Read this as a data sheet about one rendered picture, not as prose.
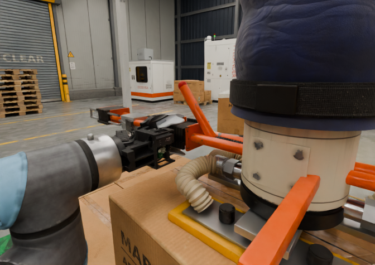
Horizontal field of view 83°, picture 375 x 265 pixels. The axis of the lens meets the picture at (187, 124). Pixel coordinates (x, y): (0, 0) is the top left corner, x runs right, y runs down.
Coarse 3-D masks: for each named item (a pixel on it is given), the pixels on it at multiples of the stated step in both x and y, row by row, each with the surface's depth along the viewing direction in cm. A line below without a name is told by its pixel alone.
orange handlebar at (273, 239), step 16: (208, 144) 45; (224, 144) 42; (240, 144) 41; (352, 176) 29; (368, 176) 28; (304, 192) 24; (288, 208) 22; (304, 208) 22; (272, 224) 19; (288, 224) 19; (256, 240) 18; (272, 240) 17; (288, 240) 19; (256, 256) 16; (272, 256) 16
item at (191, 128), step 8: (192, 120) 56; (176, 128) 48; (184, 128) 47; (192, 128) 48; (200, 128) 50; (176, 136) 50; (184, 136) 48; (176, 144) 49; (184, 144) 48; (192, 144) 49; (200, 144) 51
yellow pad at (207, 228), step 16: (176, 208) 41; (192, 208) 40; (208, 208) 40; (224, 208) 36; (176, 224) 39; (192, 224) 37; (208, 224) 36; (224, 224) 36; (208, 240) 34; (224, 240) 33; (240, 240) 32; (304, 240) 33; (240, 256) 30; (304, 256) 30; (320, 256) 27; (336, 256) 30
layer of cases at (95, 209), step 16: (160, 160) 167; (176, 160) 167; (128, 176) 141; (144, 176) 141; (96, 192) 122; (112, 192) 122; (80, 208) 108; (96, 208) 108; (96, 224) 97; (96, 240) 87; (112, 240) 87; (96, 256) 80; (112, 256) 80
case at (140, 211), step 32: (128, 192) 49; (160, 192) 49; (224, 192) 49; (128, 224) 43; (160, 224) 39; (128, 256) 46; (160, 256) 35; (192, 256) 32; (224, 256) 32; (352, 256) 32
